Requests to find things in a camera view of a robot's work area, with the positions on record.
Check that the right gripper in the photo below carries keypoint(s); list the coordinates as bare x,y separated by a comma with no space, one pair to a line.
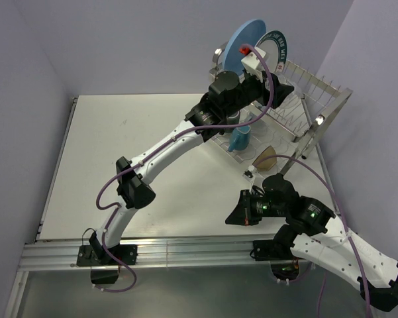
242,213

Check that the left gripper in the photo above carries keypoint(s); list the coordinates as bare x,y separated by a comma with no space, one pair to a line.
280,91

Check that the clear plastic glass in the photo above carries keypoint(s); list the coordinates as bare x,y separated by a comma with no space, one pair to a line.
292,101

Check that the stainless steel dish rack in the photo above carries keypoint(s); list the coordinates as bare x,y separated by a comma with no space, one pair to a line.
297,132

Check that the grey blue plastic cup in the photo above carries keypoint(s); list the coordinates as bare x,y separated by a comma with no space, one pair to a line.
257,127

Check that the white plate green rim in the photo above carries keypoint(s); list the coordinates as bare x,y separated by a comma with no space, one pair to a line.
274,44

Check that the black mug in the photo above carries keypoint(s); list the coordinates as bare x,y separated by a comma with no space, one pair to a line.
233,120

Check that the black bowl tan outside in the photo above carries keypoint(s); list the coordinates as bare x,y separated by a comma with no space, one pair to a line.
266,160

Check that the teal mug white inside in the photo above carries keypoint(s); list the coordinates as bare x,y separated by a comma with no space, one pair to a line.
239,138

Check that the blue plastic plate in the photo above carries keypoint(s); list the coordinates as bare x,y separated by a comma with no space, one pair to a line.
248,33

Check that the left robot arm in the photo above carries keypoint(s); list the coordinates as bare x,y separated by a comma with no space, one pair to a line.
227,95

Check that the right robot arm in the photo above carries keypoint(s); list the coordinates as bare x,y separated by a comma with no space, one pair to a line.
312,231

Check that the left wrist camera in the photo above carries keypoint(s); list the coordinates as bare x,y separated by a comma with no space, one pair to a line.
252,65

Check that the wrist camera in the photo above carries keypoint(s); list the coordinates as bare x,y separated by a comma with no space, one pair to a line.
252,65
252,176

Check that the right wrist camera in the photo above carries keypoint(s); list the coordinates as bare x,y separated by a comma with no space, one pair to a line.
252,176

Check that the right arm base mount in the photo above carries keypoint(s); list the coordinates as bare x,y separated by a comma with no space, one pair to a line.
284,266

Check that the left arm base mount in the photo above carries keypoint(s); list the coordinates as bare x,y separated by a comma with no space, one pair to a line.
104,269

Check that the aluminium mounting rail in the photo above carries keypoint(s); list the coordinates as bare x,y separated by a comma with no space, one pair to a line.
152,253

